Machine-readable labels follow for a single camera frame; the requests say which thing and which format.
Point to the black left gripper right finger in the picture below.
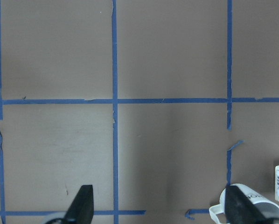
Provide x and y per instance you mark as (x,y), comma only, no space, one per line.
(238,208)

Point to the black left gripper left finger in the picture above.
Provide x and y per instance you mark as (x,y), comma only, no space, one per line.
(81,208)

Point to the white ceramic mug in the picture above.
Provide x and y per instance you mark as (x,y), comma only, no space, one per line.
(269,209)

